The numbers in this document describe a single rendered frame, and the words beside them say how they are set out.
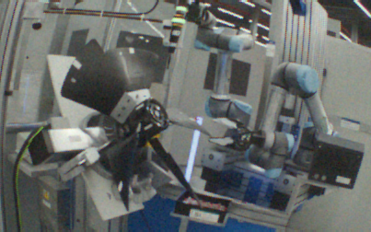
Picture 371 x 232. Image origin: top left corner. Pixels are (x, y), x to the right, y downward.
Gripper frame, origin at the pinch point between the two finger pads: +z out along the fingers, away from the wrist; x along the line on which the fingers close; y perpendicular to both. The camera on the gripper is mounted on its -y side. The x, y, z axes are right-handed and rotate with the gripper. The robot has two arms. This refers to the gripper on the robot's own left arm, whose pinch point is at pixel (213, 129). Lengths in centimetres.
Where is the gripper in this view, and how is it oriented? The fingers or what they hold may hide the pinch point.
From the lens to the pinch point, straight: 141.4
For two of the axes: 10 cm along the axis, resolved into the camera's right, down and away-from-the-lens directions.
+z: -9.7, -1.7, -1.7
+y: 1.3, 2.5, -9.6
